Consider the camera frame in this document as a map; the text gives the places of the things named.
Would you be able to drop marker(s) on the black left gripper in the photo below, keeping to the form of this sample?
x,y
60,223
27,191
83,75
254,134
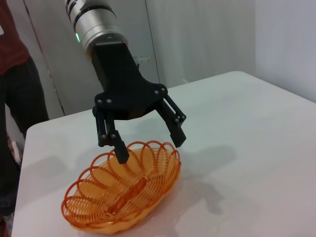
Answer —
x,y
118,81

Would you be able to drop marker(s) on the orange plastic woven basket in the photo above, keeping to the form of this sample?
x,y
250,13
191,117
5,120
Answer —
x,y
116,197

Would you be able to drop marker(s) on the person in dark clothes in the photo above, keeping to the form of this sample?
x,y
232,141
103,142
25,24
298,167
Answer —
x,y
17,93

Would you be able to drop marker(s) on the white wall fixture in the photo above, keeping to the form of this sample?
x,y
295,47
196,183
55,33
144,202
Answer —
x,y
143,59

